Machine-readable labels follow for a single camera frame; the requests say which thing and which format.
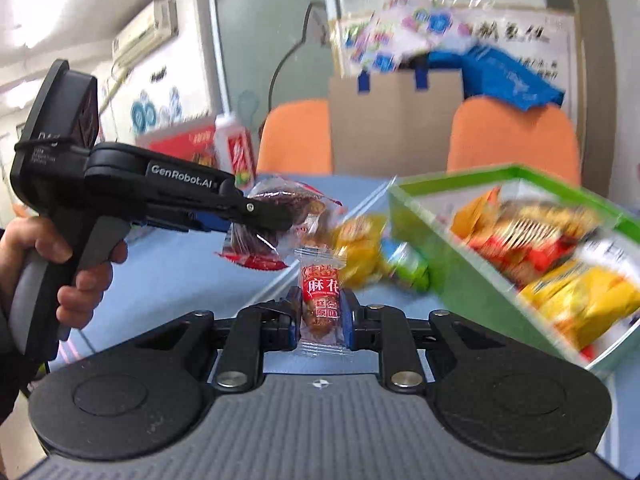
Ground small clear red-label packet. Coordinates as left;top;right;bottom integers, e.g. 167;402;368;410
294;246;354;359

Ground blue round wall stickers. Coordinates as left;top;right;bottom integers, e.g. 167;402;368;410
130;87;184;134

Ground person's left hand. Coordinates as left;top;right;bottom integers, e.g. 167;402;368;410
0;216;129;329

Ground green cardboard box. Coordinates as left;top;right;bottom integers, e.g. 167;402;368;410
387;164;640;377

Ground drink bottle with red label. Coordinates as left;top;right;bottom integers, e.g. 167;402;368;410
214;112;259;191

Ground large yellow snack packet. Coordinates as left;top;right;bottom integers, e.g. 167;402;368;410
520;265;640;352

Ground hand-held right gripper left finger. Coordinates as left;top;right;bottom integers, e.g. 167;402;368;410
135;287;300;394

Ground green snack packet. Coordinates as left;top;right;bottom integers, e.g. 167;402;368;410
380;240;431;294

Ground red cracker box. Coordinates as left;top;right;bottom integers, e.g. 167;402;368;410
135;115;221;171

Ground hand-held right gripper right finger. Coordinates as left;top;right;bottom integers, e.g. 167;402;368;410
344;287;505;394

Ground small yellow snack packet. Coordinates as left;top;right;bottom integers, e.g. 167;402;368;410
332;214;389;287

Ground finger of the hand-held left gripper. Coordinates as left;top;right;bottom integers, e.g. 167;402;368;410
192;208;229;234
216;176;296;234

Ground white air conditioner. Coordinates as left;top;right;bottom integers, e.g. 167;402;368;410
112;0;179;69

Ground blue plastic bag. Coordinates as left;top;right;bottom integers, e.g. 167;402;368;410
427;44;566;111

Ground clear dark red snack packet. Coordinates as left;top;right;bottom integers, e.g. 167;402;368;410
215;175;347;274

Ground floral plastic bag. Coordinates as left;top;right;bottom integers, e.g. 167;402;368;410
345;0;482;74

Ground framed wall poster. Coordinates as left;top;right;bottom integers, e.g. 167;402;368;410
330;7;577;127

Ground orange chair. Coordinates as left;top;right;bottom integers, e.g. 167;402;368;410
256;100;334;176
446;96;582;186

